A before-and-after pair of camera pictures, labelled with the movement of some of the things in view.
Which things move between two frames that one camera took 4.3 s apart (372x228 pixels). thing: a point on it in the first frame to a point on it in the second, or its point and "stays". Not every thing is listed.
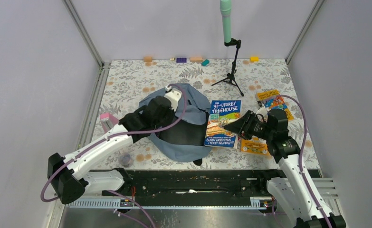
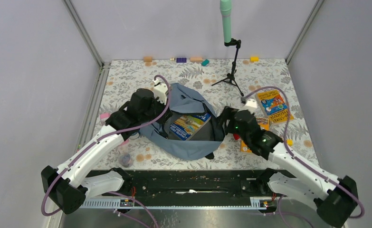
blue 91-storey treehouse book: x=222 y=112 to x=184 y=127
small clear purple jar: x=125 y=159 stays
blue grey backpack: x=185 y=142 stays
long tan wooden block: x=196 y=59 stays
